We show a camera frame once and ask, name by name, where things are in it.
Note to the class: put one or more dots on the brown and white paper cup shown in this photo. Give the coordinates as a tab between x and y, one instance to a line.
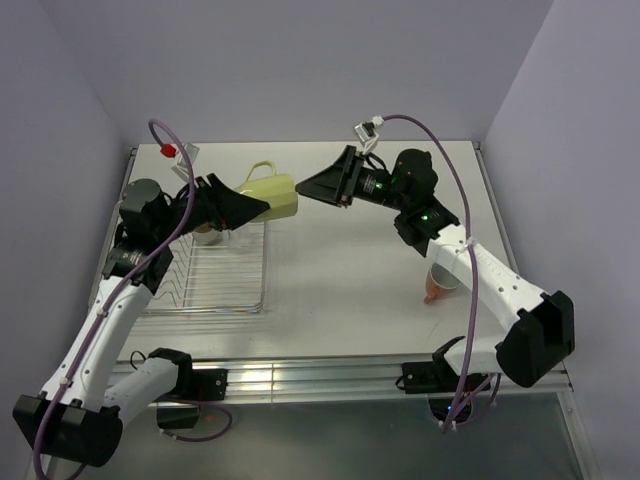
207	236

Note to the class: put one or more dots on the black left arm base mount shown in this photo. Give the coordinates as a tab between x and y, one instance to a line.
199	403

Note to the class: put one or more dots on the orange ceramic mug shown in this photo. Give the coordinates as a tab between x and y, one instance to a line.
439	284

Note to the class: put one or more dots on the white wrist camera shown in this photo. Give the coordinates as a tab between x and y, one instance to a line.
179	164
367	133

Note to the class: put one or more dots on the large clear glass tumbler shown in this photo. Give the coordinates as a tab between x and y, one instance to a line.
248	238

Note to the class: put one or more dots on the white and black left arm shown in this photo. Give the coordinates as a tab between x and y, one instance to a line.
77	415

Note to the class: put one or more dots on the yellow-green ceramic mug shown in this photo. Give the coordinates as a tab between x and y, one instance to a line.
276	189

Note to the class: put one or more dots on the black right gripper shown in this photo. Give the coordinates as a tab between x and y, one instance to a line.
337	183

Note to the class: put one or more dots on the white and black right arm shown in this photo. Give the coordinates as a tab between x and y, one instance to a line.
539	327

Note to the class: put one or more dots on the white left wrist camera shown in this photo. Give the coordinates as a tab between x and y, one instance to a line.
179	164

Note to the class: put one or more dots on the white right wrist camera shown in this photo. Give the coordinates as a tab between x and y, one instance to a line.
367	133

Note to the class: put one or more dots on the metal wire dish rack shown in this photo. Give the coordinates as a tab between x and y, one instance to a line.
211	280

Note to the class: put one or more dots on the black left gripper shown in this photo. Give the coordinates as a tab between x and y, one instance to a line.
223	204

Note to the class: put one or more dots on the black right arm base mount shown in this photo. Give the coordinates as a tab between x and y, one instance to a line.
425	380

